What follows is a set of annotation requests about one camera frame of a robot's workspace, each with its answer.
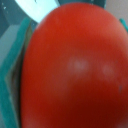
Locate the gripper teal padded left finger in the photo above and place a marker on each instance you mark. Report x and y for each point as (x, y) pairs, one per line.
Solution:
(13, 45)

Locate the gripper teal padded right finger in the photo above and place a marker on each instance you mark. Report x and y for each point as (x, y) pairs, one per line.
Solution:
(124, 24)

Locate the red tomato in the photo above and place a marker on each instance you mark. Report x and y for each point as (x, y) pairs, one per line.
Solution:
(75, 71)

